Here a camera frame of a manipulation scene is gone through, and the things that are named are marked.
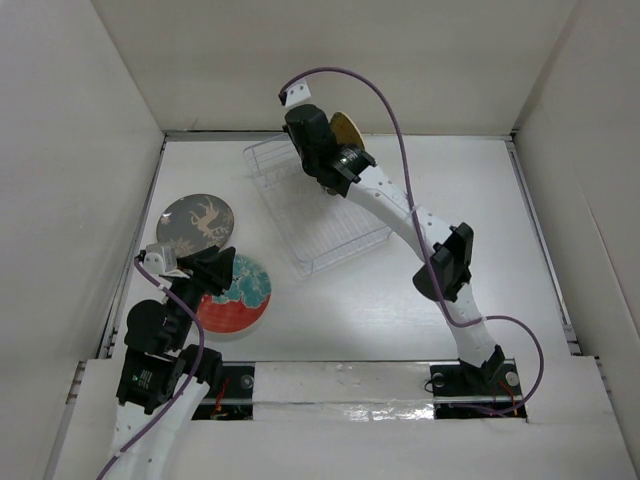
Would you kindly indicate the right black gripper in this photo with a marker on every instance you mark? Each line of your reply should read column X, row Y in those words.
column 286, row 127

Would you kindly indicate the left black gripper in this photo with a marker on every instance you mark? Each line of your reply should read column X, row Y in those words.
column 209, row 269

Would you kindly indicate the yellow woven bamboo plate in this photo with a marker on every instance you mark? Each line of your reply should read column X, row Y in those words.
column 345, row 130

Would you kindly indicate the red and teal plate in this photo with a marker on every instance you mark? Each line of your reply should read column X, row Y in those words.
column 242, row 305

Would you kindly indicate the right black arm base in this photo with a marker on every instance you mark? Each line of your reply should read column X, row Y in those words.
column 462, row 392

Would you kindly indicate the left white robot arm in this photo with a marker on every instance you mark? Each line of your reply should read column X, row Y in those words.
column 167, row 369

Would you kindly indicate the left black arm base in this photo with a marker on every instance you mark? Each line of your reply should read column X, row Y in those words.
column 232, row 400

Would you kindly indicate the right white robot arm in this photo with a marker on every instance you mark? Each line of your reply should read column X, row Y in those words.
column 445, row 250

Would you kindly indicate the grey deer pattern plate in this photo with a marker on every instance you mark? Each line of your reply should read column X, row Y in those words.
column 194, row 223

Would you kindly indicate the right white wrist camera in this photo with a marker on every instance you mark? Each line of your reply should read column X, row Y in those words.
column 295, row 94

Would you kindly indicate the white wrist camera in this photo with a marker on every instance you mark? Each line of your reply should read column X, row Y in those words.
column 295, row 94
column 158, row 259

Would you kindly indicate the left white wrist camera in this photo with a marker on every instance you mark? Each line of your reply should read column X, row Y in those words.
column 158, row 259

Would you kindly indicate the white wire dish rack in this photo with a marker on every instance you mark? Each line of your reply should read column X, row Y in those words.
column 318, row 229

